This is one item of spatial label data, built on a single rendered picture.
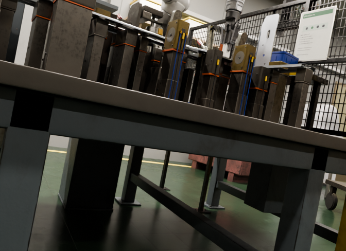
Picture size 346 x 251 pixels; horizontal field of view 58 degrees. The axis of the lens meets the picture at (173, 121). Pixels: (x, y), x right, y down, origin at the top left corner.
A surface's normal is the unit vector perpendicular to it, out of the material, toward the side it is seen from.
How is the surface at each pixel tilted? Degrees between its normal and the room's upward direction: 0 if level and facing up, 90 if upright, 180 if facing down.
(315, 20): 90
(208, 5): 90
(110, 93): 90
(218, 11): 90
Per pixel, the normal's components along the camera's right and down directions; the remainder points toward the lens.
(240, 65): -0.83, -0.16
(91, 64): 0.52, 0.11
